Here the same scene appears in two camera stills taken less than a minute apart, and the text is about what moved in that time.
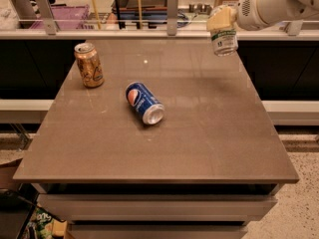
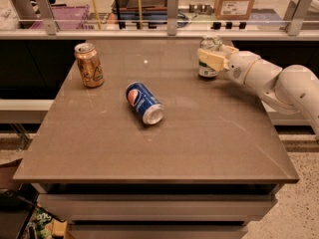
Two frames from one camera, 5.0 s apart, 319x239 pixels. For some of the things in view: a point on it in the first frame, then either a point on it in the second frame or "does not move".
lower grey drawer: [158, 231] does not move
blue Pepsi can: [145, 103] does not move
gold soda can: [89, 65] does not move
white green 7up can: [223, 42] → [212, 56]
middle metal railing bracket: [172, 12] does not move
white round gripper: [249, 13] → [238, 67]
